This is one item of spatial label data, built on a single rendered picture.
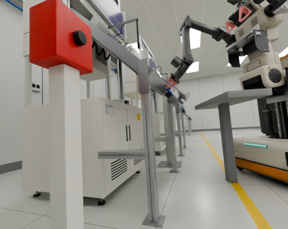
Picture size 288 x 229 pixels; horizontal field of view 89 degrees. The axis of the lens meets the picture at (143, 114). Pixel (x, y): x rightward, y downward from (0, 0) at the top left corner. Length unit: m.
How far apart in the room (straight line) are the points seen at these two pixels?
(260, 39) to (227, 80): 7.91
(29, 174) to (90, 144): 0.53
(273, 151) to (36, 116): 1.56
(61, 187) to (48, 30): 0.40
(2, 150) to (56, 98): 1.98
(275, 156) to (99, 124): 1.10
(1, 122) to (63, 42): 2.01
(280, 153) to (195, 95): 7.89
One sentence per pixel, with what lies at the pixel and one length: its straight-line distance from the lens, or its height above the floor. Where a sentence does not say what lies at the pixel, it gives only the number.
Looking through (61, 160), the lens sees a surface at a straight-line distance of 0.46.
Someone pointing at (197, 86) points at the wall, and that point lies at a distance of 9.04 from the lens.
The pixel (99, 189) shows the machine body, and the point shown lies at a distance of 0.93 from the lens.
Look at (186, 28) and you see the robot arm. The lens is 1.41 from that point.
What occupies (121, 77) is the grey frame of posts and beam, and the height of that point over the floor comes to 0.98.
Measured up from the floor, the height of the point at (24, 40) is 1.12.
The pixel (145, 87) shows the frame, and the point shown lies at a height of 0.62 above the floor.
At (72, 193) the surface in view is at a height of 0.27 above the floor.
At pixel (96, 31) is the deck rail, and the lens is 1.04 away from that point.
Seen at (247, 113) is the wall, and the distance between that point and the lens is 9.16.
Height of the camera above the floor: 0.43
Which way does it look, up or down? 5 degrees up
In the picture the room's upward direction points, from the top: 4 degrees counter-clockwise
